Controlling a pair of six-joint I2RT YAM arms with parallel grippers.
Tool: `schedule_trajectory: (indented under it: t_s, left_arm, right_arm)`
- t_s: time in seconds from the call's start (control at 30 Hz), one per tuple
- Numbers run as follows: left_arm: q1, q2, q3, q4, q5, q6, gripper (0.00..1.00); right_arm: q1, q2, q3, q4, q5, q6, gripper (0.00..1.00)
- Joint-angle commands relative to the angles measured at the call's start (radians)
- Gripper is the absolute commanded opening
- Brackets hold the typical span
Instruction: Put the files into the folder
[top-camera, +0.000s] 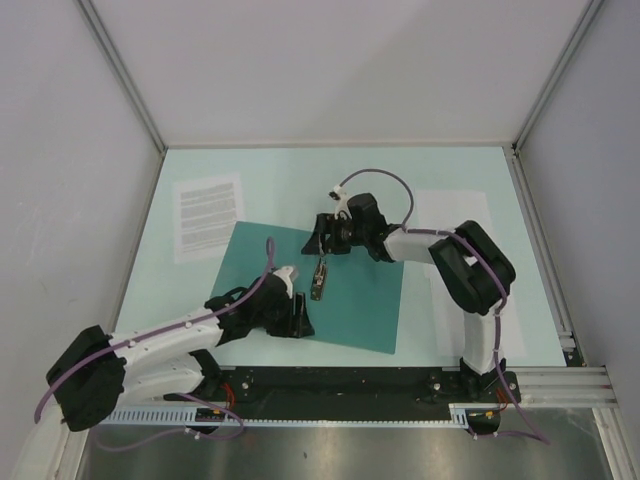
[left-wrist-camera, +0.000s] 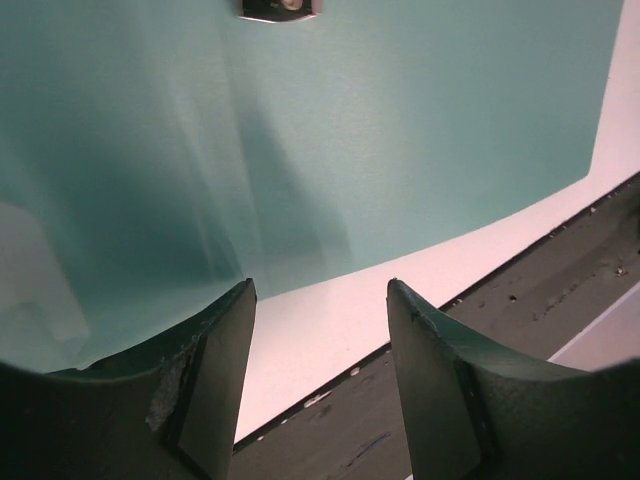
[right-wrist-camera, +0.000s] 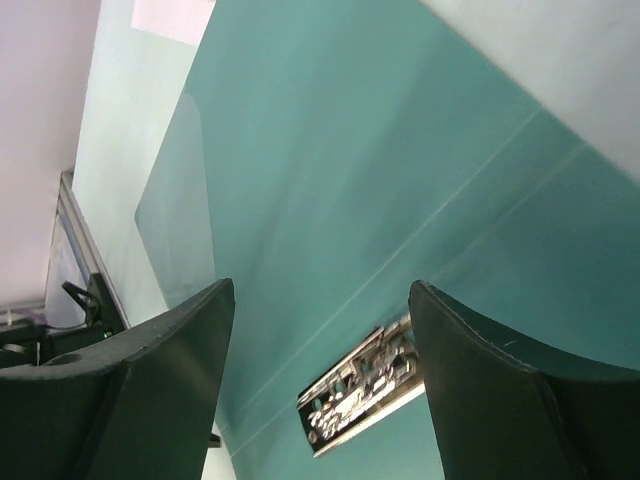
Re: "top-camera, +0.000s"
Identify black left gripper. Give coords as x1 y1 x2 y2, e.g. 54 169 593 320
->
253 292 314 338

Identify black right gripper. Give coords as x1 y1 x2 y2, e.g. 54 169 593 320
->
302 213 369 256

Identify teal folder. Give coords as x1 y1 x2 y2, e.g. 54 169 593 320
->
211 222 404 354

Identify blank white paper sheet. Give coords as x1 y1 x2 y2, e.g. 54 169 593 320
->
414 188 529 359

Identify aluminium frame rail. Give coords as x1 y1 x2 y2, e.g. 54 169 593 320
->
511 367 617 408

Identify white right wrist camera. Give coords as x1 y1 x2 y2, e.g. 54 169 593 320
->
329 184 352 220

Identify printed white paper sheet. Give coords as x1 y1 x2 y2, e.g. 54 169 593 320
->
172 172 245 264

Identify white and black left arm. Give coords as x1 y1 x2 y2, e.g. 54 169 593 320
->
46 266 314 432

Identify chrome folder clip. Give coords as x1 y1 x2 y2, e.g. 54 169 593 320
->
310 256 328 301

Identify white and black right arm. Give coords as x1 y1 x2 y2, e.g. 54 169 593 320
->
301 187 516 401

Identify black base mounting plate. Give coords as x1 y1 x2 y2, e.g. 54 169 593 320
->
193 366 521 420

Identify grey slotted cable duct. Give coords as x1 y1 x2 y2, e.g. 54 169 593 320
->
100 403 468 429

